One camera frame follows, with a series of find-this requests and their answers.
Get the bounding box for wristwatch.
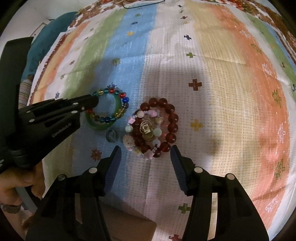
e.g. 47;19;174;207
0;203;22;214

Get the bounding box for multicolour glass bead bracelet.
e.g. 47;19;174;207
86;86;130;123

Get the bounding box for dark red bead bracelet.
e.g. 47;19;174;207
131;97;179;159

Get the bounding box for striped colourful woven cloth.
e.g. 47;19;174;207
30;1;295;240

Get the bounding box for black charging cable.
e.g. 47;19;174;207
122;0;166;10

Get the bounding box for person's left hand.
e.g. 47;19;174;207
0;162;46;229

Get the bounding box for pink and white charm bracelet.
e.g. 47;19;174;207
122;109;165;161

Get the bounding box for teal pillow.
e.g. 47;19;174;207
21;11;77;82

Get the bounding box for grey striped bolster pillow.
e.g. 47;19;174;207
18;79;32;109

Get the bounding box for silver metal tin box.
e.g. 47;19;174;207
75;197;157;240

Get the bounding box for gold ring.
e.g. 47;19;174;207
139;120;155;141

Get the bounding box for green jade bangle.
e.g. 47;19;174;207
85;94;125;131

